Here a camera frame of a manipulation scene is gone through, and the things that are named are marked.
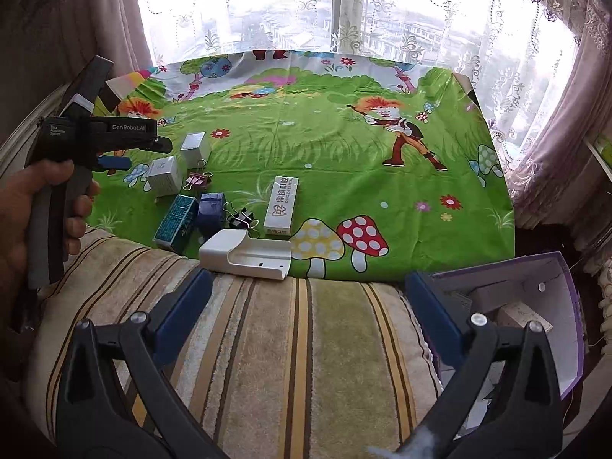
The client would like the purple cardboard box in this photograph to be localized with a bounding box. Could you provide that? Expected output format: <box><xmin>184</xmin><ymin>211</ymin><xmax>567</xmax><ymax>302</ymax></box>
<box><xmin>406</xmin><ymin>251</ymin><xmax>586</xmax><ymax>441</ymax></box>

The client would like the black binder clip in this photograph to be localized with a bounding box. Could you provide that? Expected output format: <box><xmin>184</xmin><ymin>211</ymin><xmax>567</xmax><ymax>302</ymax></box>
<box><xmin>222</xmin><ymin>202</ymin><xmax>261</xmax><ymax>237</ymax></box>

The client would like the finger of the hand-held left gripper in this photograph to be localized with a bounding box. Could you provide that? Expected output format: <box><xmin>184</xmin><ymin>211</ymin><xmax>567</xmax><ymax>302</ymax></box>
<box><xmin>103</xmin><ymin>135</ymin><xmax>173</xmax><ymax>156</ymax></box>
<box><xmin>94</xmin><ymin>154</ymin><xmax>133</xmax><ymax>177</ymax></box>

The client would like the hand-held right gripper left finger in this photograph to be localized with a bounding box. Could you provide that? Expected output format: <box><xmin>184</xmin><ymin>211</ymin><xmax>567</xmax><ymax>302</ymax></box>
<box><xmin>56</xmin><ymin>268</ymin><xmax>228</xmax><ymax>459</ymax></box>

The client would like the white lace curtain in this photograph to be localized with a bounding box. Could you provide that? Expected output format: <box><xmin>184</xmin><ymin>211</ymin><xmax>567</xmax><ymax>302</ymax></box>
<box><xmin>134</xmin><ymin>0</ymin><xmax>581</xmax><ymax>154</ymax></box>

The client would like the person's left hand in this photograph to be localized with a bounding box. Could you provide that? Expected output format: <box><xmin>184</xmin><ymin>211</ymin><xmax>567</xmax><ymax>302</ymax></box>
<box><xmin>0</xmin><ymin>159</ymin><xmax>101</xmax><ymax>307</ymax></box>

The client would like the small white cube box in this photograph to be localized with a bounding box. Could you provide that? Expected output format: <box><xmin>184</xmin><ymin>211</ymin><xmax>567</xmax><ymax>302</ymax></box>
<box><xmin>146</xmin><ymin>155</ymin><xmax>184</xmax><ymax>198</ymax></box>

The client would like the pink binder clip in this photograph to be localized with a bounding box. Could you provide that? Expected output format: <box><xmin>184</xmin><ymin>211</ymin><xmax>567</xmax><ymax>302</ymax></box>
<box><xmin>184</xmin><ymin>159</ymin><xmax>214</xmax><ymax>192</ymax></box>

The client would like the striped beige towel blanket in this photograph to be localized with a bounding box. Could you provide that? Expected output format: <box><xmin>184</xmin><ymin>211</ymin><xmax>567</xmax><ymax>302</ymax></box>
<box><xmin>26</xmin><ymin>227</ymin><xmax>445</xmax><ymax>459</ymax></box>

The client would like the teal box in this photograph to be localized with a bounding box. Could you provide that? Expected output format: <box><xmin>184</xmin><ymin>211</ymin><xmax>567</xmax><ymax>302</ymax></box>
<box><xmin>153</xmin><ymin>194</ymin><xmax>200</xmax><ymax>255</ymax></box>

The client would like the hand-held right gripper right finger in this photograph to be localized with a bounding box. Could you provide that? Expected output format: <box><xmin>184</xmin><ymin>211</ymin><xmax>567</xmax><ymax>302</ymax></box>
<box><xmin>405</xmin><ymin>270</ymin><xmax>565</xmax><ymax>459</ymax></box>

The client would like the white plastic holder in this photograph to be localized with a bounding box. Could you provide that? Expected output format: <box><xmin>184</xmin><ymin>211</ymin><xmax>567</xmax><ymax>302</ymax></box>
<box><xmin>198</xmin><ymin>229</ymin><xmax>292</xmax><ymax>280</ymax></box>

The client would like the small silver box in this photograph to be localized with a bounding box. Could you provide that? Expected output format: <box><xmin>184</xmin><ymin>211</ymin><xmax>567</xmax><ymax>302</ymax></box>
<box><xmin>180</xmin><ymin>131</ymin><xmax>212</xmax><ymax>169</ymax></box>

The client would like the green cartoon printed sheet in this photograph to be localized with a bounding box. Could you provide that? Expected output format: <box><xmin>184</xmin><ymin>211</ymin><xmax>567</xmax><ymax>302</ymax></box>
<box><xmin>86</xmin><ymin>49</ymin><xmax>516</xmax><ymax>282</ymax></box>

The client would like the long orange white box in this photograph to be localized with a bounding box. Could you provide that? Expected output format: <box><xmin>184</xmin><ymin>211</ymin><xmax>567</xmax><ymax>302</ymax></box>
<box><xmin>263</xmin><ymin>176</ymin><xmax>300</xmax><ymax>240</ymax></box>

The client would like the pink curtain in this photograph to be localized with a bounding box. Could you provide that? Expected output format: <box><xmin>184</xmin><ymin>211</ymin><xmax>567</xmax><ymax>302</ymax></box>
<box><xmin>497</xmin><ymin>0</ymin><xmax>612</xmax><ymax>254</ymax></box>
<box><xmin>0</xmin><ymin>0</ymin><xmax>154</xmax><ymax>149</ymax></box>

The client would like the dark blue box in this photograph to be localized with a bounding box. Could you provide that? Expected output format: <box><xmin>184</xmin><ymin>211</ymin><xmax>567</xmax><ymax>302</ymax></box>
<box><xmin>196</xmin><ymin>192</ymin><xmax>226</xmax><ymax>240</ymax></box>

